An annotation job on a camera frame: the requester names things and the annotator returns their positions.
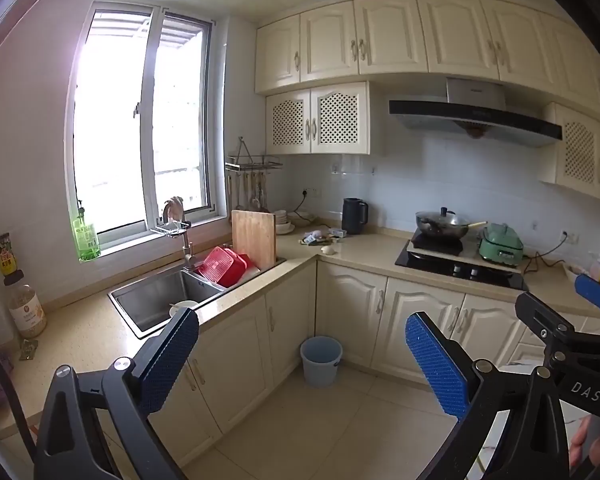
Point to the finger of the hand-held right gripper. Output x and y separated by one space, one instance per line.
540 315
597 292

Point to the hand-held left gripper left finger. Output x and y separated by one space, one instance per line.
172 355

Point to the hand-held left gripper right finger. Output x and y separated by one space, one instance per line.
440 365

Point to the blue plastic bucket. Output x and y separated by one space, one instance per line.
320 365

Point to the green snack wrapper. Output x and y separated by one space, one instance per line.
305 240

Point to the red white snack wrapper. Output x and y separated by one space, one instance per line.
318 234

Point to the person's right hand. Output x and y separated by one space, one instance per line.
582 440

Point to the white bowl with spoon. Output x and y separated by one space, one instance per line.
182 306

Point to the stainless steel sink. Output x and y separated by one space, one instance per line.
150 295

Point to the green electric cooking pot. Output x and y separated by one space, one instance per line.
500 245

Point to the red plastic basket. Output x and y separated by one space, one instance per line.
220 265

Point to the black glass cooktop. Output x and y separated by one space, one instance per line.
430 262

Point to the steel kitchen faucet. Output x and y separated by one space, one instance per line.
186 250

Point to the portable induction cooker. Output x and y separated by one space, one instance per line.
437 249

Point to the steel wok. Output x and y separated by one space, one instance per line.
440 230

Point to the glass wok lid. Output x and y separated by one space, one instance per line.
442 217

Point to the wooden cutting board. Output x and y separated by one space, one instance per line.
254 240

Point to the cream lattice door cabinet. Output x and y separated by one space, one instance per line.
580 150
330 120

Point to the green dish soap bottle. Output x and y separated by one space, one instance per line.
86 240

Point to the small gold packet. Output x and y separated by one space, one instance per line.
28 349

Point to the clear cooking oil bottle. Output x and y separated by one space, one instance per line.
27 315

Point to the dark blue electric kettle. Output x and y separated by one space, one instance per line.
354 217

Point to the stack of white bowls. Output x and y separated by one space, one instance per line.
282 222

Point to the dark sauce bottle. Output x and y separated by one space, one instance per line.
6 260

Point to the black range hood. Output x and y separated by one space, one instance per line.
480 120

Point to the white framed window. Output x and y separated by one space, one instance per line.
110 110

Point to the white wall outlet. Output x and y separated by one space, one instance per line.
570 237
311 193

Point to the metal wall utensil rack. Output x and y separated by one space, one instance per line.
252 164

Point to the cream upper wall cabinets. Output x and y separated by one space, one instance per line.
330 45

